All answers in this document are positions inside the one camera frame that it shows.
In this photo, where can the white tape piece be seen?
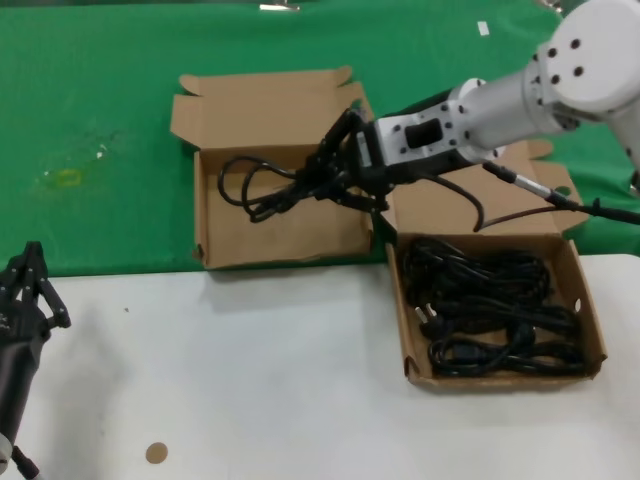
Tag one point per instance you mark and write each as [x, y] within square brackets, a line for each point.
[482, 28]

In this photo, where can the round cardboard disc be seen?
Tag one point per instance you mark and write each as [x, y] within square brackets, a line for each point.
[156, 453]

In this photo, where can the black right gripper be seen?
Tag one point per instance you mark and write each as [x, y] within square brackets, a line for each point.
[367, 160]

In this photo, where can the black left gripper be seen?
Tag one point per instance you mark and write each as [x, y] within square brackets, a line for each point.
[20, 322]

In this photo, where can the open brown cardboard box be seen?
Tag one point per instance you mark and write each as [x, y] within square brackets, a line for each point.
[430, 215]

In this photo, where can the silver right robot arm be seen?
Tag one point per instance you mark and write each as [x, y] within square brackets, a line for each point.
[500, 110]

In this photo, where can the white tape scrap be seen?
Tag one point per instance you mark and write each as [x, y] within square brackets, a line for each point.
[99, 155]

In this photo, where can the cardboard box with torn rim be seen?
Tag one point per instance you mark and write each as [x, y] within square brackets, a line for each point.
[280, 240]

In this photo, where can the green tablecloth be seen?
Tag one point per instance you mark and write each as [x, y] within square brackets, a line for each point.
[100, 75]

